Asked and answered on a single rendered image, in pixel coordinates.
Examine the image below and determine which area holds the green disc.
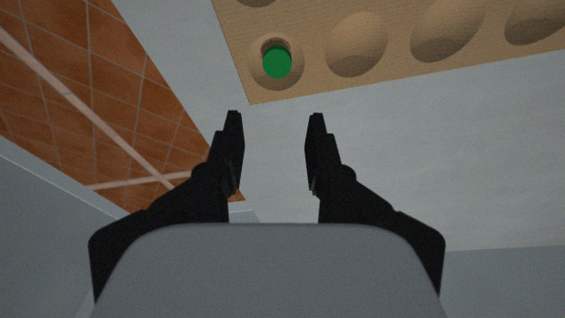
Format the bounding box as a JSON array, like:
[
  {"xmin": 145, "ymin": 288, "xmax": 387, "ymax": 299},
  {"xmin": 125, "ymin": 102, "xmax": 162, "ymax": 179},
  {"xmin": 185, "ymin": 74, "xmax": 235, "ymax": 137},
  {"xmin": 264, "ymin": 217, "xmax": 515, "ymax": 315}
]
[{"xmin": 262, "ymin": 45, "xmax": 291, "ymax": 79}]

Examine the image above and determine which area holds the tan tray with round pockets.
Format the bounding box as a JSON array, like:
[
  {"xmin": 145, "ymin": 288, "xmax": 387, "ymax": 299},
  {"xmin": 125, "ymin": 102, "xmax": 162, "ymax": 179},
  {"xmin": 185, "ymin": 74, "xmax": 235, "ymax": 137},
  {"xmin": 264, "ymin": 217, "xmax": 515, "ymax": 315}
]
[{"xmin": 211, "ymin": 0, "xmax": 565, "ymax": 105}]

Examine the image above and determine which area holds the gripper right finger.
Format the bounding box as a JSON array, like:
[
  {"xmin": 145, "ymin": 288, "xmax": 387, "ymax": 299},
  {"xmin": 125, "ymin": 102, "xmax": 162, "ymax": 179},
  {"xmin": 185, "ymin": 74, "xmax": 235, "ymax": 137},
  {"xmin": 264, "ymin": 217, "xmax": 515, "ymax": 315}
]
[{"xmin": 305, "ymin": 112, "xmax": 446, "ymax": 298}]

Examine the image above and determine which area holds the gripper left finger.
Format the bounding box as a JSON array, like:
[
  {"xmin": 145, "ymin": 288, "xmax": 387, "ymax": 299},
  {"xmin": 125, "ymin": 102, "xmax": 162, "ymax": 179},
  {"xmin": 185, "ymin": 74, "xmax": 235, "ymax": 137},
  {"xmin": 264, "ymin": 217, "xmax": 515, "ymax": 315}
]
[{"xmin": 88, "ymin": 110, "xmax": 245, "ymax": 305}]

